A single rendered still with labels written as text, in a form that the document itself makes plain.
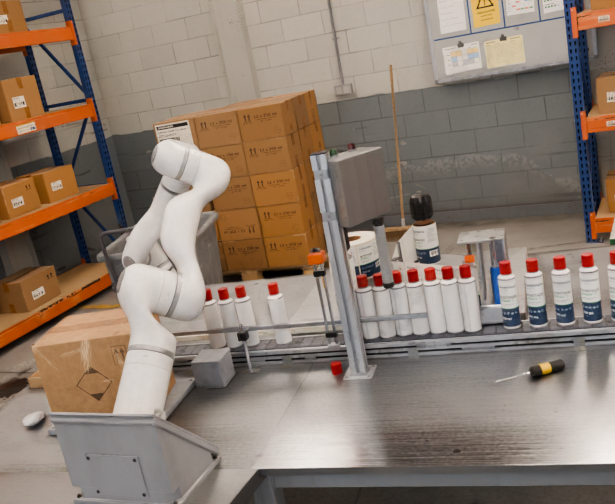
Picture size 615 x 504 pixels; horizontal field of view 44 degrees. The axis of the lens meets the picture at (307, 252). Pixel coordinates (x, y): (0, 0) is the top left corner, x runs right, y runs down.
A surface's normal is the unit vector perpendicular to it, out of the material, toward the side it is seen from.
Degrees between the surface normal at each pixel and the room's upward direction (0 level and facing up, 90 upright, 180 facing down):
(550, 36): 90
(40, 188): 90
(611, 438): 0
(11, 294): 91
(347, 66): 90
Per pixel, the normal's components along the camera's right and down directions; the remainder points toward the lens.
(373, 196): 0.62, 0.09
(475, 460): -0.18, -0.95
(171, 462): 0.91, -0.07
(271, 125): -0.30, 0.31
